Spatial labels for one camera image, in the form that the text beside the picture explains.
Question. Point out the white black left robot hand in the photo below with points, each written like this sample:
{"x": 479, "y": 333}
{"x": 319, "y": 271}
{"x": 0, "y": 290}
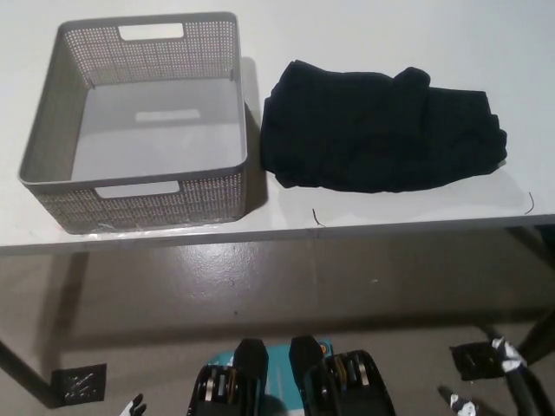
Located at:
{"x": 132, "y": 406}

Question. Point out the black t-shirt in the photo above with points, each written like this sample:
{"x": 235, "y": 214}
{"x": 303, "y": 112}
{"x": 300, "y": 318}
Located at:
{"x": 373, "y": 130}

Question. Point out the black tape floor patch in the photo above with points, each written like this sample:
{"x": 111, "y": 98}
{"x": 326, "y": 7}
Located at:
{"x": 79, "y": 383}
{"x": 474, "y": 362}

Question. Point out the black metal table leg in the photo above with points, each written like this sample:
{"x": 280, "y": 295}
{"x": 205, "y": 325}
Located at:
{"x": 26, "y": 368}
{"x": 539, "y": 333}

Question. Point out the black ribbed left robot block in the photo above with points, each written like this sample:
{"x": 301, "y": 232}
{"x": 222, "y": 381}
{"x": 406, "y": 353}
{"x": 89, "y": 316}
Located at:
{"x": 249, "y": 372}

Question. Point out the black ribbed robot block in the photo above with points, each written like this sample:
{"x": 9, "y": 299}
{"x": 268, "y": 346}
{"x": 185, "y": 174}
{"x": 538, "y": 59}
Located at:
{"x": 347, "y": 381}
{"x": 249, "y": 372}

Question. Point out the black ribbed right robot block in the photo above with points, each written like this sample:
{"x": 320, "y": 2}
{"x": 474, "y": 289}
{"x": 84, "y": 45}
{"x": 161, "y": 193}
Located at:
{"x": 347, "y": 381}

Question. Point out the grey perforated plastic basket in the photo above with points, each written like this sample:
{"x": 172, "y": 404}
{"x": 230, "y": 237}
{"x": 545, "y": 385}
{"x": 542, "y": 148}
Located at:
{"x": 143, "y": 52}

